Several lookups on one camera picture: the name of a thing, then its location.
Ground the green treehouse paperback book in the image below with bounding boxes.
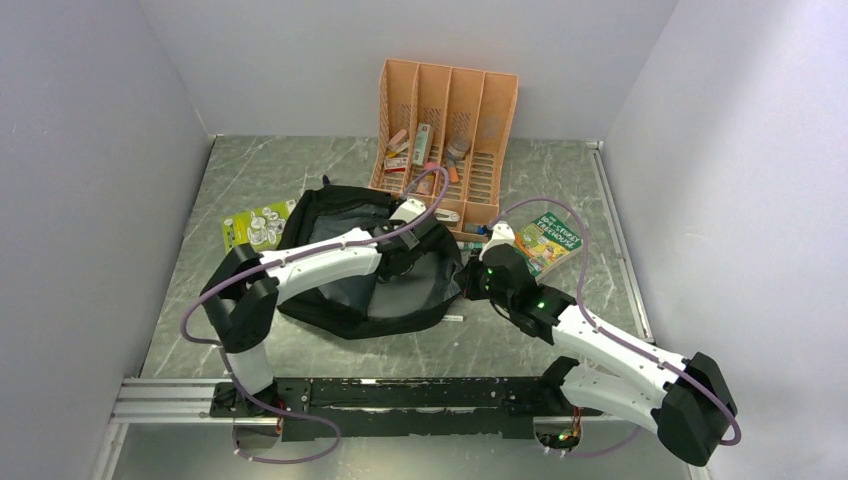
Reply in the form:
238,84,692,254
514,212,582,279

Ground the black student backpack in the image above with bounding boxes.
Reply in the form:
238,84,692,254
263,185,463,340

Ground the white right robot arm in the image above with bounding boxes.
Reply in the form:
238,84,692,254
455,244,741,467

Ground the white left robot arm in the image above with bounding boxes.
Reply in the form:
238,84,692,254
199,217,459,416

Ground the green white glue stick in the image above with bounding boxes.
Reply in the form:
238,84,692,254
457,241,483,251

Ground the white stapler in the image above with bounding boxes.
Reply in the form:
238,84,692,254
435,208,461,226

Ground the white red staples box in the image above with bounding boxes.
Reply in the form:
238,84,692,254
383,156,409,174

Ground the grey tape roll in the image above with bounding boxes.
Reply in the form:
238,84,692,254
445,135,471,159

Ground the tall white green box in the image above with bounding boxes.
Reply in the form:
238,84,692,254
410,123,432,166

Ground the orange plastic desk organizer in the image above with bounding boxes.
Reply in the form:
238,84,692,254
369,59,519,242

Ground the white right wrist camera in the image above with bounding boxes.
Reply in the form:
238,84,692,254
481,221,515,256

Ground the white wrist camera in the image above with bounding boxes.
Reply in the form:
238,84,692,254
481,221,515,256
389,198,427,223

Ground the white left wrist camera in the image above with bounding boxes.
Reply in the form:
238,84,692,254
389,198,427,223

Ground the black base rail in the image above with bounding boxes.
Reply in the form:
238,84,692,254
210,376,604,442

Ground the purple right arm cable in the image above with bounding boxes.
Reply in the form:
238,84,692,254
486,197,742,460

